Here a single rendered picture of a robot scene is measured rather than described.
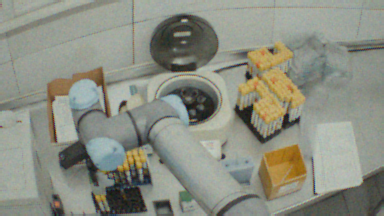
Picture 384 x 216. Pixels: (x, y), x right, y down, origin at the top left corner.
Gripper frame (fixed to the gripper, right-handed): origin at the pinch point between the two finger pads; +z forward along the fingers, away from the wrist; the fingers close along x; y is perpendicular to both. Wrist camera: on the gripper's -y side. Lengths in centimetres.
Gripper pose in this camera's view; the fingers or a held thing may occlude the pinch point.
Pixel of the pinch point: (96, 180)
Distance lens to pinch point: 129.1
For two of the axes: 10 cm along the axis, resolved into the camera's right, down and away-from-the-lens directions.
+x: -1.9, -7.5, 6.3
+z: -0.3, 6.5, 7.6
